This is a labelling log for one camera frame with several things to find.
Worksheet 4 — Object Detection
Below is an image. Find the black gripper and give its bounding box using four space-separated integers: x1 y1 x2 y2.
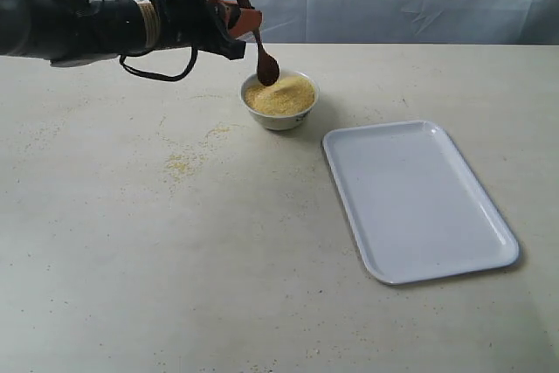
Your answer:
150 0 262 60

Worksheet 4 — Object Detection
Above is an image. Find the dark brown wooden spoon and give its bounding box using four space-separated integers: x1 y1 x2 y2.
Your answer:
237 0 280 86

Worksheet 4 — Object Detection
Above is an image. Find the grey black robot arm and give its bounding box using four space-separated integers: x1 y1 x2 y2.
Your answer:
1 0 262 67

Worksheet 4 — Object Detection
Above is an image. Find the white ceramic bowl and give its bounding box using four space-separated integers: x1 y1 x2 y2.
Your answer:
240 70 320 131

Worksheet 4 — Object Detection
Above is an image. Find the white rectangular plastic tray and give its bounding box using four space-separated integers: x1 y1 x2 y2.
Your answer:
322 121 520 285

